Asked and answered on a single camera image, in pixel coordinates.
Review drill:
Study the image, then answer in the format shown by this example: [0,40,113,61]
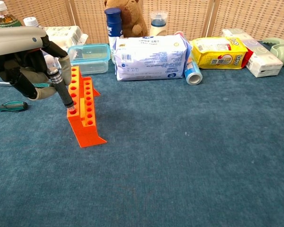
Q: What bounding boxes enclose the brown capybara plush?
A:
[104,0,148,38]

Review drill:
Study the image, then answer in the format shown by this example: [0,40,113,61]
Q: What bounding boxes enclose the red yellow snack box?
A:
[241,46,254,69]

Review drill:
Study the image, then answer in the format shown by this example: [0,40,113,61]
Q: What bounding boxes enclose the blue table cloth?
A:
[0,40,284,227]

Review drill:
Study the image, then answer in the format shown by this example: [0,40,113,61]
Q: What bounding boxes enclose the white wet wipes pack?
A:
[112,33,192,81]

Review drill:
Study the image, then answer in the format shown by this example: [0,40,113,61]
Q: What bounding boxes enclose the blue plastic wrap roll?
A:
[184,51,203,86]

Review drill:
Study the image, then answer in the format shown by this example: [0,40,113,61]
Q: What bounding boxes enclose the blue white spray can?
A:
[104,7,124,64]

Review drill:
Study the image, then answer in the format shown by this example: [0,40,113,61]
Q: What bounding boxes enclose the long green-handled screwdriver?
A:
[0,81,51,88]

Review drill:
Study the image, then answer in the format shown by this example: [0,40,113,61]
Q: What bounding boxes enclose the silver black tool handle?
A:
[46,67,76,112]

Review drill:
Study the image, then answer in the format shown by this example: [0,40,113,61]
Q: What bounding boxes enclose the clear container teal lid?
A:
[67,43,111,75]

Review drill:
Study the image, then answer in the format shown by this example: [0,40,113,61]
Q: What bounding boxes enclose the white bottle clear cap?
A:
[149,10,169,37]

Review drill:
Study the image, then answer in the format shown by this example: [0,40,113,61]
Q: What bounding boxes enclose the green tea bottle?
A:
[0,0,23,29]

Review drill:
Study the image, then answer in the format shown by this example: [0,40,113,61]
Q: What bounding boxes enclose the wicker folding screen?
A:
[0,0,284,44]

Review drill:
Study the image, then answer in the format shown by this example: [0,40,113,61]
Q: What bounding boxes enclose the short green-handled screwdriver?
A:
[0,100,28,113]

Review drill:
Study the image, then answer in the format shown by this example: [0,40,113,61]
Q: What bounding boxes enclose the pastel tissue pack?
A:
[222,28,284,78]

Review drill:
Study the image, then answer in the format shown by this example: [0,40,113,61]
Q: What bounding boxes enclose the orange tool rack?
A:
[66,65,107,148]

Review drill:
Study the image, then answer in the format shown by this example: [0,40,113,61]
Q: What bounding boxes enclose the yellow snack bag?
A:
[190,37,249,70]

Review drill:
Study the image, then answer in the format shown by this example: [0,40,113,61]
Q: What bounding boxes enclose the clear water bottle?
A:
[23,17,62,71]

